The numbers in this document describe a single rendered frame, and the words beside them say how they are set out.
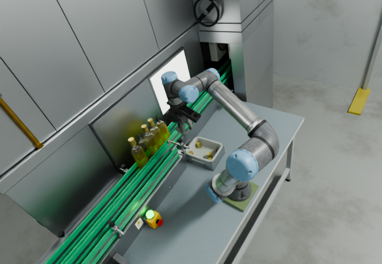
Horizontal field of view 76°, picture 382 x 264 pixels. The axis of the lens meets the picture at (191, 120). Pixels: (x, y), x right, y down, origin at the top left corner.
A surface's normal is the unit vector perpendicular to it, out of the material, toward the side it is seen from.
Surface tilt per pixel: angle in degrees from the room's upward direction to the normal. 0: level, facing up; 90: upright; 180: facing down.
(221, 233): 0
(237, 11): 90
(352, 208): 0
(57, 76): 90
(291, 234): 0
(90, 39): 90
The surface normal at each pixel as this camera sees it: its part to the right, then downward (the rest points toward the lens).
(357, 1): -0.60, 0.61
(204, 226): -0.20, -0.74
